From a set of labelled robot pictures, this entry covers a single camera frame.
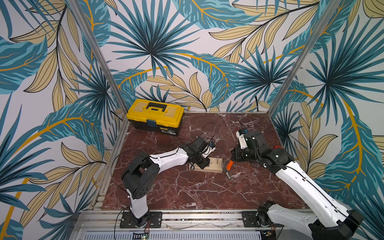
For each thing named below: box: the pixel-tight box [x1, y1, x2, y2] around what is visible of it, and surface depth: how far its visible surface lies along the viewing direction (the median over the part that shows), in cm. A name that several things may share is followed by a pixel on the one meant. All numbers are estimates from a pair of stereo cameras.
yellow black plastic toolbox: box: [126, 98, 185, 136], surface depth 98 cm
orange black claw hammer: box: [226, 159, 234, 180], surface depth 79 cm
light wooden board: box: [189, 157, 223, 173], surface depth 89 cm
